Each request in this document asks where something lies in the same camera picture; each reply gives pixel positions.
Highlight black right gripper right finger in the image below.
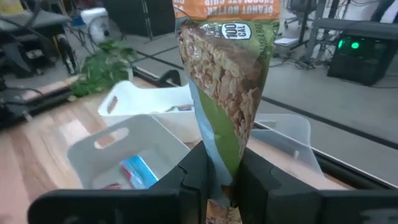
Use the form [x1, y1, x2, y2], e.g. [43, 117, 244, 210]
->
[234, 147, 398, 224]

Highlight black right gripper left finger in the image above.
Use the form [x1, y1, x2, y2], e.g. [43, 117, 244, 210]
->
[27, 141, 216, 224]

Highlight red blue granola bar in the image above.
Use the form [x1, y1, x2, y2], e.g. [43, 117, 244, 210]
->
[101, 182, 123, 191]

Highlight blue pink granola bar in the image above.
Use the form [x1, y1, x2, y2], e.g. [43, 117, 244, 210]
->
[119, 154, 159, 190]

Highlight blue purple granola bar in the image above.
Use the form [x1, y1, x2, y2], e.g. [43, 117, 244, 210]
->
[165, 103, 196, 113]

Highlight green light-blue granola bar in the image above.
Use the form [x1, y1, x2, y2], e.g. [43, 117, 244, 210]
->
[172, 0, 280, 224]

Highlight grey plastic bin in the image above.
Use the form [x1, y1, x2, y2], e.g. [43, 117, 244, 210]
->
[66, 113, 191, 191]

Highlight clear plastic bin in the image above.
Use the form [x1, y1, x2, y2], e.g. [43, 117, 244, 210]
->
[247, 113, 326, 187]

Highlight white plastic bin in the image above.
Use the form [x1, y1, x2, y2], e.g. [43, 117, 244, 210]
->
[97, 80, 203, 144]

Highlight potted plant white pot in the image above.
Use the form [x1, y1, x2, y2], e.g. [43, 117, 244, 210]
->
[68, 39, 138, 98]

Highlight black computer tower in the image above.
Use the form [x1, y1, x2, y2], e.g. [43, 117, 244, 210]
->
[326, 33, 398, 87]

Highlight white floor fan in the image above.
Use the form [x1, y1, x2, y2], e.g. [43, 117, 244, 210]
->
[80, 7, 110, 45]

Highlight black cabinet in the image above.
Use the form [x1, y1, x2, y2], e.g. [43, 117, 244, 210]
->
[102, 0, 177, 39]

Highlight black curved bracket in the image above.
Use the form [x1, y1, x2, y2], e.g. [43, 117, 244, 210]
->
[157, 69, 182, 88]

